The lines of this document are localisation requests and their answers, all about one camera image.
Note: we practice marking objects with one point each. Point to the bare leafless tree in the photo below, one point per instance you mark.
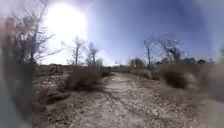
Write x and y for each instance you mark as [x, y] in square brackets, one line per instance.
[148, 50]
[77, 51]
[30, 36]
[92, 55]
[170, 48]

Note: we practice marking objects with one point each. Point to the pale gravel dirt track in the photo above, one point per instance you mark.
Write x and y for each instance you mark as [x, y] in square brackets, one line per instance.
[126, 103]

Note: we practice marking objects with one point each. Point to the dry brown bush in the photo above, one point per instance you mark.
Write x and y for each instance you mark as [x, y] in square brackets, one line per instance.
[175, 76]
[83, 78]

